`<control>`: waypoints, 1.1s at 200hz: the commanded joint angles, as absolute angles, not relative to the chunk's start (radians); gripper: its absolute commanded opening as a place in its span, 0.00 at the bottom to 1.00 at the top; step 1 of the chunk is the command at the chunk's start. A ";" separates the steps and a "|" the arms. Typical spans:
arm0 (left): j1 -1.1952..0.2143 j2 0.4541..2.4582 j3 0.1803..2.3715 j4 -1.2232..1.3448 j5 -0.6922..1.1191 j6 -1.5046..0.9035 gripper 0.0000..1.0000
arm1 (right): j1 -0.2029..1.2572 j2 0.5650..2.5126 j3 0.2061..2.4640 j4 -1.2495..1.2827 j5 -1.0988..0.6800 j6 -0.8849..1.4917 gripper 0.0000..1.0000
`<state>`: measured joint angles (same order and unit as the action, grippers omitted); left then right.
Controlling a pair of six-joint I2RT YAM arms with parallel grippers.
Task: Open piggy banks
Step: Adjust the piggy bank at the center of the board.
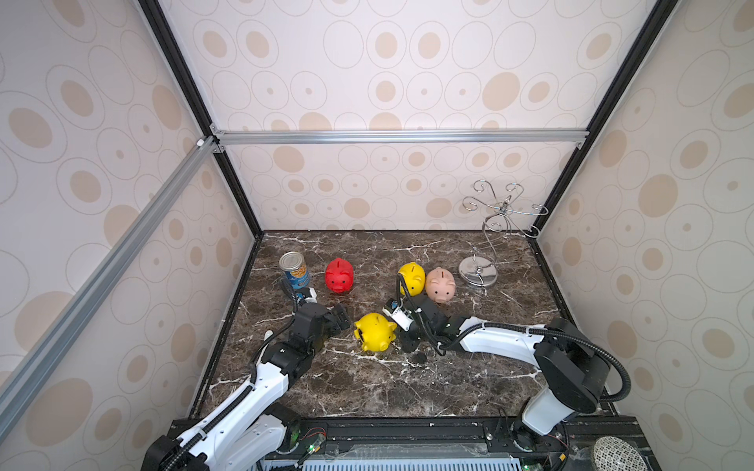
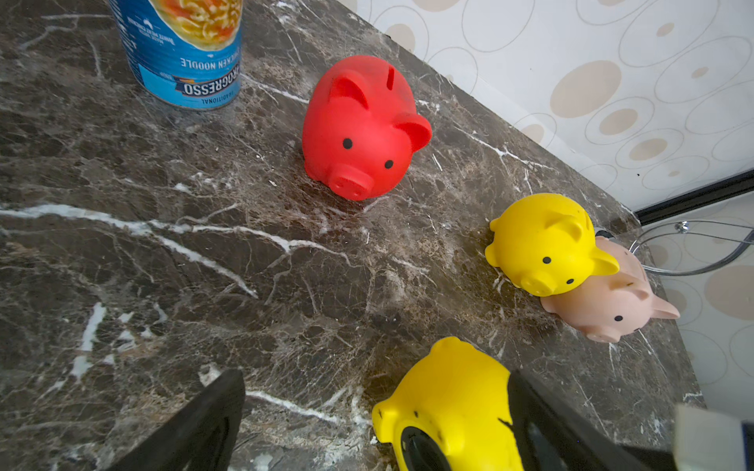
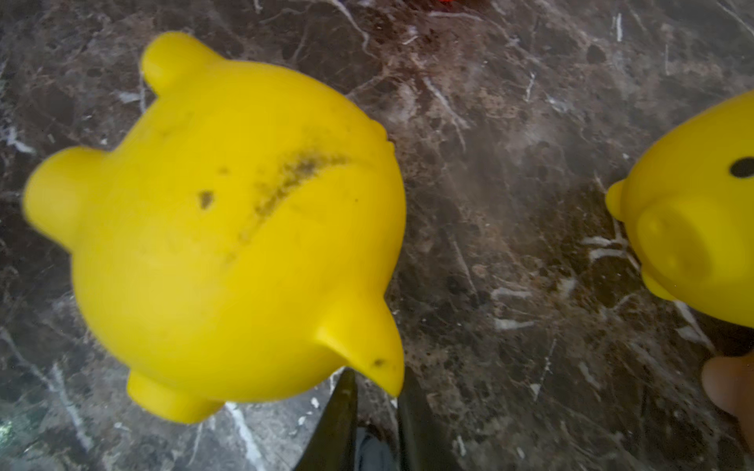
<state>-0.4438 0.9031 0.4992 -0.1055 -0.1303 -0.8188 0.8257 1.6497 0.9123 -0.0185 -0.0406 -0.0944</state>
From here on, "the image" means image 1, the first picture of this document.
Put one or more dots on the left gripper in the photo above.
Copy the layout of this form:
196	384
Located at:
338	325

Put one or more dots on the pink piggy bank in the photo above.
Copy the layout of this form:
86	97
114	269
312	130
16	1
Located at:
440	285

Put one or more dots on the yellow piggy bank front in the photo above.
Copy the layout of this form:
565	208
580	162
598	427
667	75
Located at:
414	277

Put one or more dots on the yellow piggy bank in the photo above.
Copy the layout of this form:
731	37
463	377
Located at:
375	332
414	277

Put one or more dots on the red piggy bank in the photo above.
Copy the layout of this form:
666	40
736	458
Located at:
339	276

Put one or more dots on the yellow piggy bank back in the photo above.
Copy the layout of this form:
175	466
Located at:
375	332

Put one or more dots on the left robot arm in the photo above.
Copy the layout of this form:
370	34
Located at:
239	432

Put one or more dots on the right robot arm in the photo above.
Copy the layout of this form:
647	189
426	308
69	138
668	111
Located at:
579	374

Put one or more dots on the blue labelled tin can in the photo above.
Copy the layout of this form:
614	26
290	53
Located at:
293	264

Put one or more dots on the perforated metal mesh dome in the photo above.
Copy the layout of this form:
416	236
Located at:
614	454

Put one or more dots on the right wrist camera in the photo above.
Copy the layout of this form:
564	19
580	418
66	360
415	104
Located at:
398	315

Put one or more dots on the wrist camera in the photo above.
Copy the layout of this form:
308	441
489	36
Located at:
305	295
398	315

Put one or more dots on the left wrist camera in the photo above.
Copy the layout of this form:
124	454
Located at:
305	295

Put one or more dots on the chrome wire hook stand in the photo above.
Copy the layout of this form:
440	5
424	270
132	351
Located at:
480	270

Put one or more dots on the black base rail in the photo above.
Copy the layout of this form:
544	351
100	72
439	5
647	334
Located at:
446	443

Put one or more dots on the diagonal aluminium rail left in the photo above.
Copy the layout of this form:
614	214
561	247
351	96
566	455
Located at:
26	383

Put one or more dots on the horizontal aluminium rail back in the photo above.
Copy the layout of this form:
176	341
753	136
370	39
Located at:
223	138

